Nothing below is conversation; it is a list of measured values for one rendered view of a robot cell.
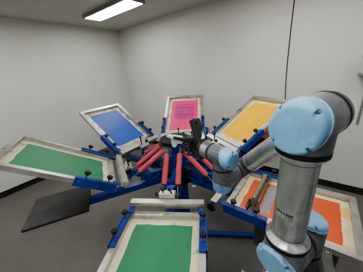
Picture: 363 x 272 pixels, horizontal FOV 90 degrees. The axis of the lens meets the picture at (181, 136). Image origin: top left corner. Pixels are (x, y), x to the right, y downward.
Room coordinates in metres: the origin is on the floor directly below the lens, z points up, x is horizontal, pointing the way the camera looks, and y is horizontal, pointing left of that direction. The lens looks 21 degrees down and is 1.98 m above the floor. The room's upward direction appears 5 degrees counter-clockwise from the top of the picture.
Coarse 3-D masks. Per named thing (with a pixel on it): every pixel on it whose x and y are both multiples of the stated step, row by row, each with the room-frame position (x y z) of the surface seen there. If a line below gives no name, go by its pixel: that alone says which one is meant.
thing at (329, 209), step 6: (252, 186) 1.32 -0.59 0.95; (276, 186) 1.30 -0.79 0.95; (252, 192) 1.24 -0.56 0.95; (264, 192) 1.23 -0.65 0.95; (318, 198) 1.11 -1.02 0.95; (324, 204) 1.05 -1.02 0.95; (330, 204) 1.04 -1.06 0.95; (336, 204) 1.04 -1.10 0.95; (324, 210) 0.99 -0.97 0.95; (330, 210) 0.98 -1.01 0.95; (336, 210) 0.98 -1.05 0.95; (324, 216) 0.94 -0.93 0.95; (330, 216) 0.93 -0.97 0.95; (336, 216) 0.93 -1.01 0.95
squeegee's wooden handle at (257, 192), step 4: (264, 176) 1.30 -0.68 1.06; (260, 180) 1.26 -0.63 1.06; (264, 180) 1.25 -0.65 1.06; (260, 184) 1.21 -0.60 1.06; (264, 184) 1.26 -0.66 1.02; (256, 188) 1.16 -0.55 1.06; (260, 188) 1.16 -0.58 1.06; (256, 192) 1.11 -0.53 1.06; (260, 192) 1.16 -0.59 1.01; (252, 196) 1.07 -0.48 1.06; (256, 196) 1.07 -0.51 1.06; (252, 200) 1.06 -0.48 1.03; (256, 200) 1.07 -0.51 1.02; (252, 204) 1.06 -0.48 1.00
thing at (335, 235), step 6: (246, 198) 1.18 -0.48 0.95; (240, 204) 1.12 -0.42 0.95; (258, 204) 1.10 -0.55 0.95; (270, 210) 1.03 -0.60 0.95; (270, 216) 0.98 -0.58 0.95; (330, 222) 0.89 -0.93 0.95; (336, 222) 0.88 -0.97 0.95; (330, 228) 0.84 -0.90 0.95; (336, 228) 0.84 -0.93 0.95; (330, 234) 0.80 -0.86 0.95; (336, 234) 0.80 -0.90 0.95; (330, 240) 0.76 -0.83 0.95; (336, 240) 0.76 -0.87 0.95; (342, 240) 0.76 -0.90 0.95
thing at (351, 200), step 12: (240, 180) 1.38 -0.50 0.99; (276, 180) 1.35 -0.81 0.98; (324, 192) 1.14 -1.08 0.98; (336, 192) 1.12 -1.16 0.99; (348, 204) 1.03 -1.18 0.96; (360, 228) 0.80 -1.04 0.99; (360, 240) 0.72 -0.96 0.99; (336, 252) 0.68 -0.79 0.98; (348, 252) 0.66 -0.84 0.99; (360, 252) 0.66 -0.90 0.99; (360, 264) 0.61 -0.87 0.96
